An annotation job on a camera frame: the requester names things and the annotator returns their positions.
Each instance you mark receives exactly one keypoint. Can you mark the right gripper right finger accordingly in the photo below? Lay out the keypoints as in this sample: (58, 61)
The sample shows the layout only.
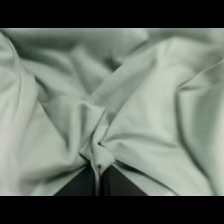
(117, 184)

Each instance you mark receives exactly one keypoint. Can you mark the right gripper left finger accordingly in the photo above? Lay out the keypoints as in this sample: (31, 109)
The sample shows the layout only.
(80, 184)

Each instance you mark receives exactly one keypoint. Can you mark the pale green shirt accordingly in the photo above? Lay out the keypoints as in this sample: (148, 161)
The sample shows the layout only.
(150, 110)

